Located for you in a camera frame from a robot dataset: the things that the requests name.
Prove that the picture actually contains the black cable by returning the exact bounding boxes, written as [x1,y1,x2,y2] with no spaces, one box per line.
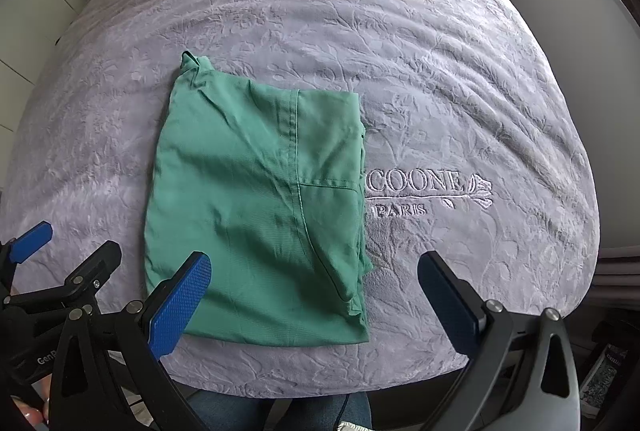
[334,392,353,428]

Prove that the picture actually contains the purple embossed blanket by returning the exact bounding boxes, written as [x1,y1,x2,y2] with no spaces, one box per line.
[0,0,601,399]

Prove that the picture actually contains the green work jacket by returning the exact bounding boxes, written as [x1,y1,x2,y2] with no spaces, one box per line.
[143,51,375,346]

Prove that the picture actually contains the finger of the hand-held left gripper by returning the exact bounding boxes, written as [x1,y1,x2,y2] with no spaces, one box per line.
[2,240,123,312]
[0,221,54,297]

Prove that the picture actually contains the grey curtain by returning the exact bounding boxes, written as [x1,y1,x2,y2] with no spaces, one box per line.
[597,248,640,307]

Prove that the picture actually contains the person's legs in jeans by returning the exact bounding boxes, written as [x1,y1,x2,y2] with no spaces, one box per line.
[187,386,373,431]

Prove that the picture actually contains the person's left hand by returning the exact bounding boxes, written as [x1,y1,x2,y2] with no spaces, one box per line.
[14,378,51,426]

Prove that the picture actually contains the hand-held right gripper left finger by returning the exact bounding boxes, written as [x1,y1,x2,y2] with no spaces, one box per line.
[48,251,213,431]

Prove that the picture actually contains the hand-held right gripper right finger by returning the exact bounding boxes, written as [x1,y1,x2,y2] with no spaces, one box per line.
[417,251,583,431]

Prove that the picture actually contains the dark patterned packet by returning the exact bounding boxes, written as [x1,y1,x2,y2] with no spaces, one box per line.
[580,343,628,417]

